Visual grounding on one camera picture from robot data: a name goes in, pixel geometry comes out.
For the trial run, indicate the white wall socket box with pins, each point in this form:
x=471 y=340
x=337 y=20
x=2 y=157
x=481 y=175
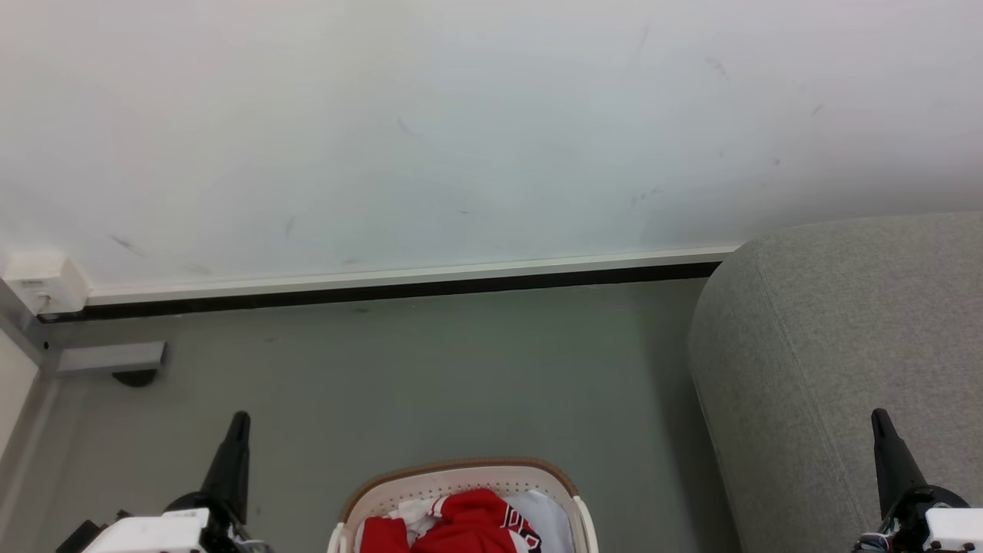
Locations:
x=47 y=283

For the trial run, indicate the grey fabric sofa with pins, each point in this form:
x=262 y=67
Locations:
x=829 y=346

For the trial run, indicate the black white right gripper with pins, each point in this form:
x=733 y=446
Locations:
x=941 y=526

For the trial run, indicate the white black wall baseboard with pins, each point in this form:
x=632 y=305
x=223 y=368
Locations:
x=384 y=283

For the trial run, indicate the white garment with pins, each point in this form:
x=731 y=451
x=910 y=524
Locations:
x=549 y=514

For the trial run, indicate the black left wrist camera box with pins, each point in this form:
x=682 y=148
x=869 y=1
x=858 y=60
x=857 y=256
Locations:
x=77 y=538

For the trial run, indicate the red basketball jersey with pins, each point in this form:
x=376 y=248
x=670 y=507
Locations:
x=472 y=522

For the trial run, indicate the grey metal floor bracket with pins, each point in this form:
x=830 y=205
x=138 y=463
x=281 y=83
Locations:
x=111 y=358

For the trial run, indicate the grey metal door frame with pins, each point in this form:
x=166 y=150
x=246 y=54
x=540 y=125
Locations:
x=21 y=346

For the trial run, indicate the white perforated laundry basket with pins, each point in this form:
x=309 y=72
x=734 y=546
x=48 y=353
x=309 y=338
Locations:
x=461 y=474

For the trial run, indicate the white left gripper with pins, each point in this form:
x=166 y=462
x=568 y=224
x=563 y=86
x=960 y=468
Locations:
x=165 y=531

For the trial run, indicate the black round door stopper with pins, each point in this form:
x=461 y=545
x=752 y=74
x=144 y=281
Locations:
x=135 y=378

